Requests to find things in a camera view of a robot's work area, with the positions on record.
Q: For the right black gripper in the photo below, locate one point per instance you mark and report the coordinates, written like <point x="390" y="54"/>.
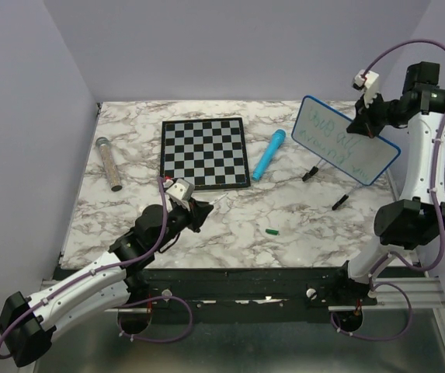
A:
<point x="362" y="123"/>

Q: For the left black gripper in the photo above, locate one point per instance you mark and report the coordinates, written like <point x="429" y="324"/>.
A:
<point x="199" y="210"/>

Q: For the blue framed whiteboard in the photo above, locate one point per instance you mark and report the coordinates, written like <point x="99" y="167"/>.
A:
<point x="322" y="130"/>

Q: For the green marker cap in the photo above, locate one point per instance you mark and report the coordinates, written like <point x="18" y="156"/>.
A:
<point x="272" y="232"/>

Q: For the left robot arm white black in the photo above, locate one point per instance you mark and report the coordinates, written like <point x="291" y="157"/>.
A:
<point x="30" y="324"/>

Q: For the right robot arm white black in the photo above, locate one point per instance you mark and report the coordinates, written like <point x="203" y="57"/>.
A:
<point x="417" y="217"/>

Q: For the black whiteboard stand leg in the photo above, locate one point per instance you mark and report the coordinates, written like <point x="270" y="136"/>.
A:
<point x="310" y="174"/>

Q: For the black white chessboard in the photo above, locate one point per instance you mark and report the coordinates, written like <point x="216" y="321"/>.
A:
<point x="208" y="153"/>

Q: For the light blue cylinder tube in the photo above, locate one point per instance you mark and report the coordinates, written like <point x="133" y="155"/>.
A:
<point x="275" y="142"/>

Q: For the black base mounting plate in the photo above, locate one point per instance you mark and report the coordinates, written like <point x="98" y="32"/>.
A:
<point x="233" y="296"/>

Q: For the glitter filled clear tube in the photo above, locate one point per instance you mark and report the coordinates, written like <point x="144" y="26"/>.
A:
<point x="112" y="174"/>

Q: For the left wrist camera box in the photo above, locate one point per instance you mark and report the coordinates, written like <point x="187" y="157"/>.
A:
<point x="179" y="192"/>

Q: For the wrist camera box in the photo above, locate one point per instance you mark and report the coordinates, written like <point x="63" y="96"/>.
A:
<point x="368" y="83"/>
<point x="179" y="192"/>

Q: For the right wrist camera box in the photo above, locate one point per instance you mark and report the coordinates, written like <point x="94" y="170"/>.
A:
<point x="368" y="83"/>

